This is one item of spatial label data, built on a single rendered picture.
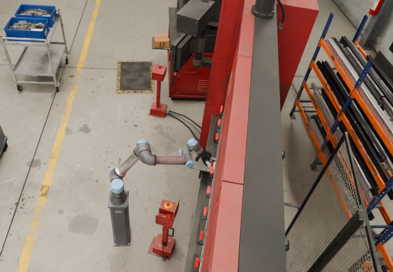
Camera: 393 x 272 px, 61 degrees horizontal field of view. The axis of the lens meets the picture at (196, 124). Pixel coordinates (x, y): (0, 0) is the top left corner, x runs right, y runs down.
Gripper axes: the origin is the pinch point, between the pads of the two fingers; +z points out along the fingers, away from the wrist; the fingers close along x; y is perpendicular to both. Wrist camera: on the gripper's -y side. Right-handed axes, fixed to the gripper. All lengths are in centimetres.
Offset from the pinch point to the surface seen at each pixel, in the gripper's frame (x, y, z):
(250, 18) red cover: 49, 90, -92
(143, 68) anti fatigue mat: 268, -171, -14
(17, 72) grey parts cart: 161, -274, -144
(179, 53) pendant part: 105, -9, -72
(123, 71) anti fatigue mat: 251, -194, -34
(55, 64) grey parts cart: 195, -241, -116
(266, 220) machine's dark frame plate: -130, 102, -84
